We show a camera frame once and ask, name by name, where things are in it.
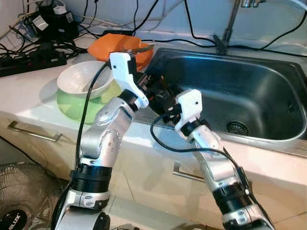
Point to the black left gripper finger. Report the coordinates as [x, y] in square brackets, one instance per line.
[156, 79]

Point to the white bowl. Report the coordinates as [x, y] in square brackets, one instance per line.
[79, 76]

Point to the light green plate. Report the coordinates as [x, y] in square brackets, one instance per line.
[72, 108]

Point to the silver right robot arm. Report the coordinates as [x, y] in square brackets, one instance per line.
[216, 167]

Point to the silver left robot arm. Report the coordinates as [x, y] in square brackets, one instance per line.
[103, 143]

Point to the orange bowl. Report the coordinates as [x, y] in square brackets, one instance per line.
[103, 48]

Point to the round sink drain strainer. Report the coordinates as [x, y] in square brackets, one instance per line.
[237, 128]

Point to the stainless steel sink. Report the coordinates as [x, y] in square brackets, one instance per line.
[249, 86]

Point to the metal faucet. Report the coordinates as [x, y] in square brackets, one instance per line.
[229, 28]

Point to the black charger box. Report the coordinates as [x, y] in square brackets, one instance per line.
[57, 26]

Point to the black power strip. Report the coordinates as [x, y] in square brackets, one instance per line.
[33, 62]

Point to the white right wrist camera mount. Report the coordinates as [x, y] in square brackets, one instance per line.
[189, 108]

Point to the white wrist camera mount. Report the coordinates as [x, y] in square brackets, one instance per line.
[123, 72]
[189, 108]

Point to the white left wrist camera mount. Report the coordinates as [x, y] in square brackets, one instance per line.
[123, 72]

